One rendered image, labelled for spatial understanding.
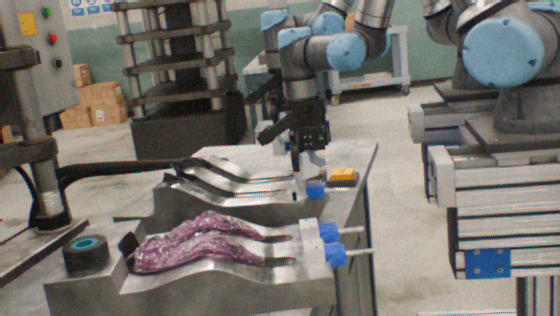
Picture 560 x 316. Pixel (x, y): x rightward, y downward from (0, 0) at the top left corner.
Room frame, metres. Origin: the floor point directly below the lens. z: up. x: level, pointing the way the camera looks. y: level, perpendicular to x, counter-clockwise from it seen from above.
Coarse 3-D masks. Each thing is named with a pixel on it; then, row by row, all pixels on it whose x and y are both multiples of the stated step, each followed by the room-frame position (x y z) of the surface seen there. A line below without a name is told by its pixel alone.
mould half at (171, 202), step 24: (192, 168) 1.43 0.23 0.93; (240, 168) 1.50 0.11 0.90; (168, 192) 1.29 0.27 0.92; (192, 192) 1.28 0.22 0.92; (240, 192) 1.34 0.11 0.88; (288, 192) 1.27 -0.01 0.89; (120, 216) 1.33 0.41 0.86; (144, 216) 1.31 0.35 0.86; (168, 216) 1.29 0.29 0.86; (192, 216) 1.28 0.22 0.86; (240, 216) 1.24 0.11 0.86; (264, 216) 1.22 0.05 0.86; (288, 216) 1.21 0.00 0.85; (312, 216) 1.25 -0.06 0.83
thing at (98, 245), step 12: (72, 240) 0.99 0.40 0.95; (84, 240) 0.98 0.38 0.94; (96, 240) 0.97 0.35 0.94; (72, 252) 0.93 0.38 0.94; (84, 252) 0.93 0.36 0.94; (96, 252) 0.94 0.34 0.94; (108, 252) 0.96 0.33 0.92; (72, 264) 0.93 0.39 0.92; (84, 264) 0.93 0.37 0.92; (96, 264) 0.93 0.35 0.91
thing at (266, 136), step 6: (288, 114) 1.27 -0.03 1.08; (294, 114) 1.24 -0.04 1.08; (282, 120) 1.25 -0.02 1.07; (288, 120) 1.24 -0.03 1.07; (294, 120) 1.24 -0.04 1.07; (270, 126) 1.30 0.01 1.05; (276, 126) 1.25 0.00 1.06; (282, 126) 1.25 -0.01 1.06; (288, 126) 1.25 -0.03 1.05; (264, 132) 1.26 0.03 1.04; (270, 132) 1.26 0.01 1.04; (276, 132) 1.25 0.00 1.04; (282, 132) 1.25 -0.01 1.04; (258, 138) 1.26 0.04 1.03; (264, 138) 1.26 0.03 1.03; (270, 138) 1.26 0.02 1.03; (264, 144) 1.26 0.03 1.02
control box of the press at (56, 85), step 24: (24, 0) 1.76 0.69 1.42; (48, 0) 1.86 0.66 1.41; (24, 24) 1.74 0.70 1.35; (48, 24) 1.84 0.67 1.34; (48, 48) 1.82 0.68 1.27; (0, 72) 1.64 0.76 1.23; (48, 72) 1.79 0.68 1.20; (72, 72) 1.90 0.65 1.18; (0, 96) 1.65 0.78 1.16; (48, 96) 1.77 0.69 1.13; (72, 96) 1.88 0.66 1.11; (0, 120) 1.66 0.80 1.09; (48, 120) 1.82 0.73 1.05; (0, 144) 1.71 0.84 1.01
